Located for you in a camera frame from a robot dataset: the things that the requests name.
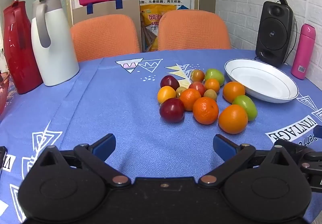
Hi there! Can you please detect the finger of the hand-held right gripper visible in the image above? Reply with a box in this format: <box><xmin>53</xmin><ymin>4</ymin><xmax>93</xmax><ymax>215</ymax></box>
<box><xmin>274</xmin><ymin>139</ymin><xmax>322</xmax><ymax>192</ymax></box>

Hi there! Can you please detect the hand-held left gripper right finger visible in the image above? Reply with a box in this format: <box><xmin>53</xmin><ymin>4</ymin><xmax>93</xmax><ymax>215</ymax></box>
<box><xmin>198</xmin><ymin>134</ymin><xmax>290</xmax><ymax>187</ymax></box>

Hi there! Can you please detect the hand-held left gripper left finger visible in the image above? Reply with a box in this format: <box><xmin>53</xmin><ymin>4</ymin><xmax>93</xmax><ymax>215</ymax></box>
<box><xmin>38</xmin><ymin>134</ymin><xmax>132</xmax><ymax>187</ymax></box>

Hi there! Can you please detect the round orange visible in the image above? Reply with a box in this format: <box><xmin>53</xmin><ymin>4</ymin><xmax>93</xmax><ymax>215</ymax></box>
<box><xmin>218</xmin><ymin>104</ymin><xmax>249</xmax><ymax>135</ymax></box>
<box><xmin>223</xmin><ymin>81</ymin><xmax>246</xmax><ymax>104</ymax></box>

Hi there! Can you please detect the green jujube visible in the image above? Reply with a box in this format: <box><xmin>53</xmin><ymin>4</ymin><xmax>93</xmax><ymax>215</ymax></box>
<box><xmin>232</xmin><ymin>95</ymin><xmax>258</xmax><ymax>121</ymax></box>
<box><xmin>204</xmin><ymin>68</ymin><xmax>225</xmax><ymax>87</ymax></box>

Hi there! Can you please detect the small brown fruit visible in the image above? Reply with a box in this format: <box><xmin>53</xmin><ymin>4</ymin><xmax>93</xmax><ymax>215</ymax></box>
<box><xmin>175</xmin><ymin>86</ymin><xmax>188</xmax><ymax>99</ymax></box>
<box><xmin>203</xmin><ymin>89</ymin><xmax>218</xmax><ymax>102</ymax></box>

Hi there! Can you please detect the small orange tangerine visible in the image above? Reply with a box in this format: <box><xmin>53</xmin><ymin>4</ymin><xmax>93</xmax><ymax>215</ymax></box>
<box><xmin>204</xmin><ymin>78</ymin><xmax>221</xmax><ymax>94</ymax></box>

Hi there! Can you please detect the large dark red plum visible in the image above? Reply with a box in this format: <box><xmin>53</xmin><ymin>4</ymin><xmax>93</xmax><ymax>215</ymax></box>
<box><xmin>159</xmin><ymin>98</ymin><xmax>185</xmax><ymax>123</ymax></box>

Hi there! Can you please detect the white plate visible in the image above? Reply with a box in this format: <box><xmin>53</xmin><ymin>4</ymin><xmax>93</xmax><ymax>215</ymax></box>
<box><xmin>224</xmin><ymin>59</ymin><xmax>299</xmax><ymax>103</ymax></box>

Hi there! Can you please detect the red green plum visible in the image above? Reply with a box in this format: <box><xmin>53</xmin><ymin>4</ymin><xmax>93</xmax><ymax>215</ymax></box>
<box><xmin>190</xmin><ymin>69</ymin><xmax>205</xmax><ymax>83</ymax></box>

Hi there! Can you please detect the yellow orange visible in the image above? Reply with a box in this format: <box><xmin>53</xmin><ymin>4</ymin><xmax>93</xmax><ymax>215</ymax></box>
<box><xmin>157</xmin><ymin>86</ymin><xmax>177</xmax><ymax>104</ymax></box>

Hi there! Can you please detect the small dark red plum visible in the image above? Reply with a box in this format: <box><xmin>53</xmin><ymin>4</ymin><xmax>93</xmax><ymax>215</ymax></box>
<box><xmin>160</xmin><ymin>75</ymin><xmax>181</xmax><ymax>92</ymax></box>

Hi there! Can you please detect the printed blue tablecloth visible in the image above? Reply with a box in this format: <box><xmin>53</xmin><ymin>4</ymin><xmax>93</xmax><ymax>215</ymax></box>
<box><xmin>0</xmin><ymin>49</ymin><xmax>322</xmax><ymax>224</ymax></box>

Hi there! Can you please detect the black flat device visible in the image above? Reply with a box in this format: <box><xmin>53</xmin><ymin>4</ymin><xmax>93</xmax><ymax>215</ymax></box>
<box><xmin>0</xmin><ymin>146</ymin><xmax>8</xmax><ymax>178</ymax></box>

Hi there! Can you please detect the white thermos jug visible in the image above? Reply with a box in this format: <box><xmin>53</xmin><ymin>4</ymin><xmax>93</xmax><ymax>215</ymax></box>
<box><xmin>31</xmin><ymin>0</ymin><xmax>80</xmax><ymax>87</ymax></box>

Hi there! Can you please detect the pink bottle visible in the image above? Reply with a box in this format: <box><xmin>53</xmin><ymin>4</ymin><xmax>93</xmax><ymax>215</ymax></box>
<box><xmin>291</xmin><ymin>23</ymin><xmax>316</xmax><ymax>80</ymax></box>

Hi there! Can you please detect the orange chair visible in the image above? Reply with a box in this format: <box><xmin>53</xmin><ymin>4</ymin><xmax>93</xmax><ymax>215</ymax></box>
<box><xmin>158</xmin><ymin>10</ymin><xmax>232</xmax><ymax>51</ymax></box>
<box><xmin>70</xmin><ymin>14</ymin><xmax>141</xmax><ymax>62</ymax></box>

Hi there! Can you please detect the black speaker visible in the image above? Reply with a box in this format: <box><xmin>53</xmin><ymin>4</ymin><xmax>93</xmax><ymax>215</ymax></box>
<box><xmin>255</xmin><ymin>1</ymin><xmax>295</xmax><ymax>67</ymax></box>

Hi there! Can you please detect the red pitcher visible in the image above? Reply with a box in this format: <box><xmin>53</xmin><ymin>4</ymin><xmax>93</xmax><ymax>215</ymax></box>
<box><xmin>3</xmin><ymin>0</ymin><xmax>43</xmax><ymax>95</ymax></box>

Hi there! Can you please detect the brown cardboard sheet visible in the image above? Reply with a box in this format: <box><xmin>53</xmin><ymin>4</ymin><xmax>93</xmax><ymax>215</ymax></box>
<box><xmin>66</xmin><ymin>0</ymin><xmax>141</xmax><ymax>26</ymax></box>

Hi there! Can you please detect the yellow snack bag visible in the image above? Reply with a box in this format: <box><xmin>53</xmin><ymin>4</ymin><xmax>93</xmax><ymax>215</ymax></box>
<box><xmin>139</xmin><ymin>4</ymin><xmax>182</xmax><ymax>52</ymax></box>

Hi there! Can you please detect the black speaker cable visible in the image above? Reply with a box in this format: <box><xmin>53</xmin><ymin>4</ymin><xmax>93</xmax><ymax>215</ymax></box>
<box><xmin>285</xmin><ymin>16</ymin><xmax>299</xmax><ymax>64</ymax></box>

